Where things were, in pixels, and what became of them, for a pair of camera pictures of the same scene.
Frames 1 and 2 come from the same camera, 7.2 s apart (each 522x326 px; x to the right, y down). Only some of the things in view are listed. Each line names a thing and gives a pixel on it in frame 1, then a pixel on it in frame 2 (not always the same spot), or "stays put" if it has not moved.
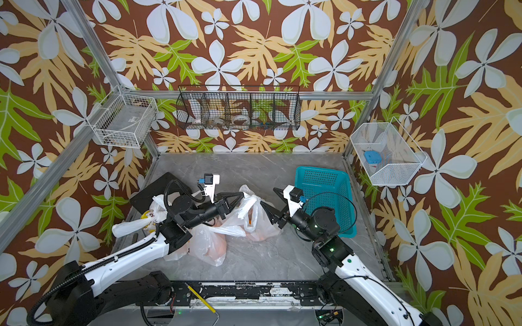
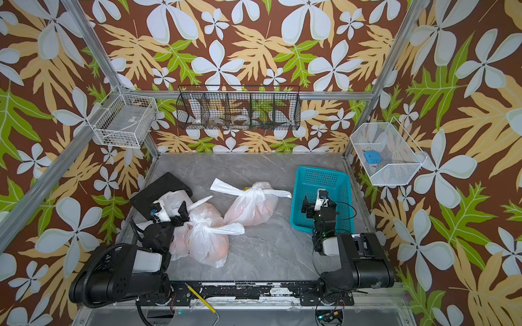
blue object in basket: (372, 157) stays put
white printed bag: (208, 244) stays put
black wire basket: (239, 107) stays put
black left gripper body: (219, 208) -> (179, 223)
